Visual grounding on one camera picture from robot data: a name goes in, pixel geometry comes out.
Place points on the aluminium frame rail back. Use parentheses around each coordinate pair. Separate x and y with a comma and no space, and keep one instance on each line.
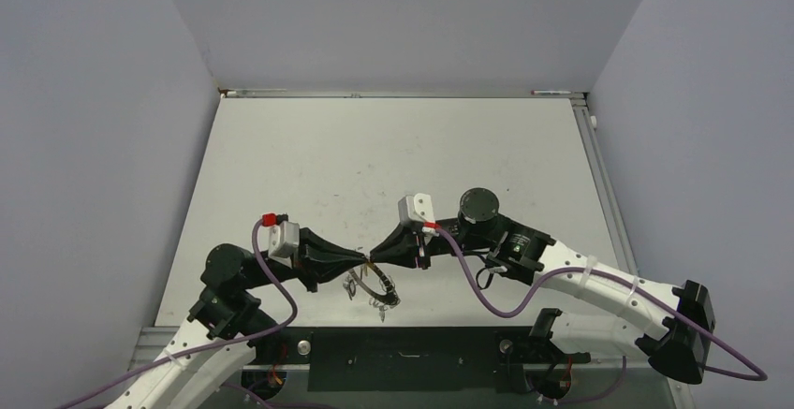
(474,93)

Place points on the aluminium frame rail front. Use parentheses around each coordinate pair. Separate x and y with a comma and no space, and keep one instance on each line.
(582,340)

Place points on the aluminium frame rail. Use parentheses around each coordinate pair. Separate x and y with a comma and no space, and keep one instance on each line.
(586,123)
(582,340)
(474,93)

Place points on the aluminium frame rail right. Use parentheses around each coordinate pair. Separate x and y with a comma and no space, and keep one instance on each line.
(586,123)

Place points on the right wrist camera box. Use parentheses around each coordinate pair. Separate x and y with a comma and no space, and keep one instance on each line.
(416,213)

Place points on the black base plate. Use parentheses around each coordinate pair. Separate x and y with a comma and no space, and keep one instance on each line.
(502,377)

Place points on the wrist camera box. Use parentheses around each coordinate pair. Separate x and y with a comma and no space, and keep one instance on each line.
(284,238)
(416,213)

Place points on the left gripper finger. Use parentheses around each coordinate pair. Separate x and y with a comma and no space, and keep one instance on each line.
(320,272)
(323,251)

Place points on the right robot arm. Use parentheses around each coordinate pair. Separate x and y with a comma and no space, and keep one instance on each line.
(671,325)

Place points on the red white marker pen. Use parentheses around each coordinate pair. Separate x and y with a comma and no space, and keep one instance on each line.
(551,92)

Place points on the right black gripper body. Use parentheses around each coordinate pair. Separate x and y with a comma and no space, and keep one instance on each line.
(428,245)

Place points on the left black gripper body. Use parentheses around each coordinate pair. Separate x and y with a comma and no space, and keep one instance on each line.
(303,264)

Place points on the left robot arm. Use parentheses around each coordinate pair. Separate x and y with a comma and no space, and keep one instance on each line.
(243,305)

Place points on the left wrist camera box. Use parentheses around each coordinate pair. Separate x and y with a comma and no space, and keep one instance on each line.
(284,238)

